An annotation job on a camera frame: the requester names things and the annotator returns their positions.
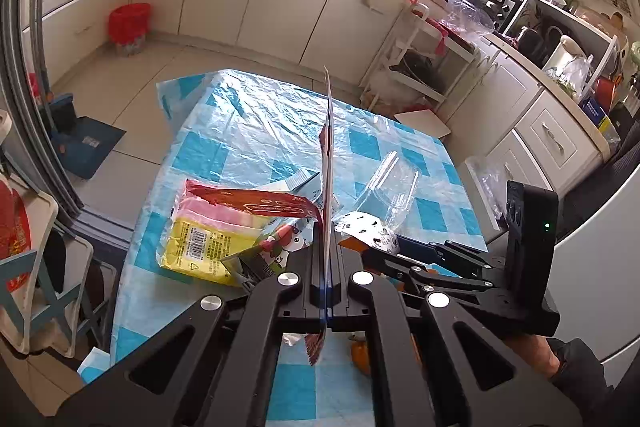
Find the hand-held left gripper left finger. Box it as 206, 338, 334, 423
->
47, 227, 330, 427

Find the small cartoon snack packet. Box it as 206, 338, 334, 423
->
220, 217, 321, 295

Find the red pot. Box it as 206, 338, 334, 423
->
595, 77, 623, 110

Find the red waste bin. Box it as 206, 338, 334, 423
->
108, 3, 152, 58

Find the white storage rack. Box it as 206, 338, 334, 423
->
360, 4, 476, 112

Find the white appliance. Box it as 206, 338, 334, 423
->
547, 184, 640, 365

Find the person's right forearm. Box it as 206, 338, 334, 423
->
547, 337, 620, 410

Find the black frying pan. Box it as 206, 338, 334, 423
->
397, 52, 443, 90

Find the black white print wrapper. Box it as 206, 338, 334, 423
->
334, 211, 401, 257

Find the red printed bag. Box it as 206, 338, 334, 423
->
0, 181, 32, 293

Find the blue box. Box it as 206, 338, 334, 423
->
580, 94, 613, 128

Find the white kettle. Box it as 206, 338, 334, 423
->
542, 35, 587, 78

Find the white stool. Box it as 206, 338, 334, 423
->
394, 107, 451, 141

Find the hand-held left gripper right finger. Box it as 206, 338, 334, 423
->
330, 232, 585, 427

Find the blue checked plastic tablecloth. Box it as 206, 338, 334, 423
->
77, 68, 488, 423

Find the red gold foil wrapper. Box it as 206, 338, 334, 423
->
186, 186, 323, 222

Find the white blue chair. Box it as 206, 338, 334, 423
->
0, 179, 96, 358

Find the yellow pink packet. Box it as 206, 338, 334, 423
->
157, 179, 281, 288

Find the person's right hand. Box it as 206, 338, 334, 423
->
505, 335, 562, 378

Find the clear plastic bag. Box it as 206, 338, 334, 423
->
465, 154, 511, 228
444, 0, 496, 38

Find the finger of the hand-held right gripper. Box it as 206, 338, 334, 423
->
361, 247, 493, 308
398, 234, 507, 280

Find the red white snack wrapper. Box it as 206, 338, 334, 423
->
302, 66, 337, 368

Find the white torn wrapper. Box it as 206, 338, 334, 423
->
270, 171, 323, 202

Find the orange peel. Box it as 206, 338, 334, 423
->
349, 340, 374, 379

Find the blue dustpan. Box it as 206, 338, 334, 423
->
49, 93, 127, 180

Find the clear plastic container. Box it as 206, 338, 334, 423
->
350, 151, 421, 230

